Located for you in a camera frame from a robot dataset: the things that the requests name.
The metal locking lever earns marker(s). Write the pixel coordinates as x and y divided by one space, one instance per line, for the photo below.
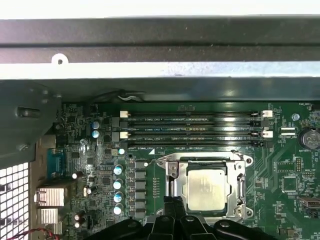
171 182
239 186

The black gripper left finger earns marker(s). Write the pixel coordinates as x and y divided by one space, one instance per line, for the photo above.
163 227

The green motherboard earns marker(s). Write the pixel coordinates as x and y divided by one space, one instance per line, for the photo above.
270 160

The silver motherboard screw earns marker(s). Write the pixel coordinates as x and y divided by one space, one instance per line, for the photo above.
296 116

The black PC case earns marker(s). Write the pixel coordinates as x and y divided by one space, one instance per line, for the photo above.
160 37

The coin cell battery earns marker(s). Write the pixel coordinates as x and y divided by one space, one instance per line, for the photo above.
312 138

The silver CPU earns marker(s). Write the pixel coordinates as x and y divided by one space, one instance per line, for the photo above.
206 190

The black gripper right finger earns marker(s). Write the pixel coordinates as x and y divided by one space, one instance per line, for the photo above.
190 227

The black RAM slot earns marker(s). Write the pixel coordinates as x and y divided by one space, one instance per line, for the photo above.
200 143
225 115
225 134
225 124

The CPU socket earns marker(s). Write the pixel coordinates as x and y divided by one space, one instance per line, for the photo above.
200 154

